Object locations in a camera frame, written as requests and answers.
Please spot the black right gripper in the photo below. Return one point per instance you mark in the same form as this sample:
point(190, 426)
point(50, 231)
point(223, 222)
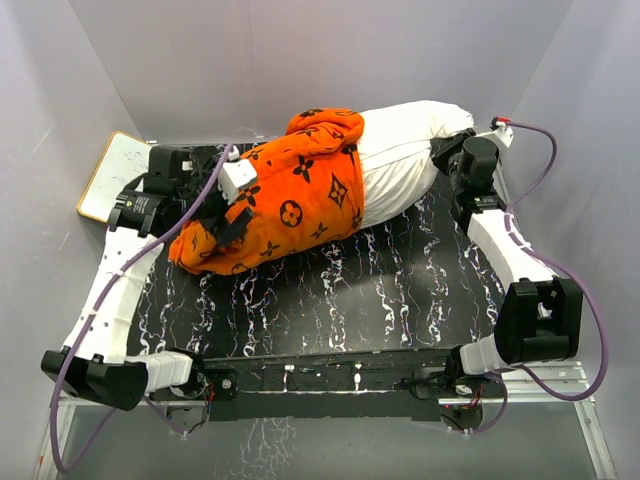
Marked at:
point(444, 147)

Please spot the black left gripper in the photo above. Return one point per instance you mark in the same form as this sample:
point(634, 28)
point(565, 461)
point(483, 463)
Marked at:
point(222, 230)

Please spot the white pillow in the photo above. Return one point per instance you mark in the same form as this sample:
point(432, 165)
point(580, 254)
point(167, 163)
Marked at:
point(395, 154)

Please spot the orange patterned plush pillowcase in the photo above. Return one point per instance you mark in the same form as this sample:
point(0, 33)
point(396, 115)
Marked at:
point(309, 191)

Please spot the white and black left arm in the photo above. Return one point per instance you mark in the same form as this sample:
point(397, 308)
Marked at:
point(178, 185)

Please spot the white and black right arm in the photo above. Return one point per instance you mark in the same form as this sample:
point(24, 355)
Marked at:
point(540, 316)

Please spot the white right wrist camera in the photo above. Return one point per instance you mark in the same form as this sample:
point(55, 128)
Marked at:
point(500, 133)

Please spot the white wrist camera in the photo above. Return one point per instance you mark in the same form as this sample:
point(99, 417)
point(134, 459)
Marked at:
point(237, 174)
point(500, 133)

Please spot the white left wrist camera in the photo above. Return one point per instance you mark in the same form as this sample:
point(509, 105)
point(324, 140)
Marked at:
point(237, 174)

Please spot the white board with wooden frame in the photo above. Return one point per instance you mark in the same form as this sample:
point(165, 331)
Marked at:
point(123, 159)

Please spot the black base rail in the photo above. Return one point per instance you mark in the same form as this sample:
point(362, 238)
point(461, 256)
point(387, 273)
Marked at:
point(402, 383)

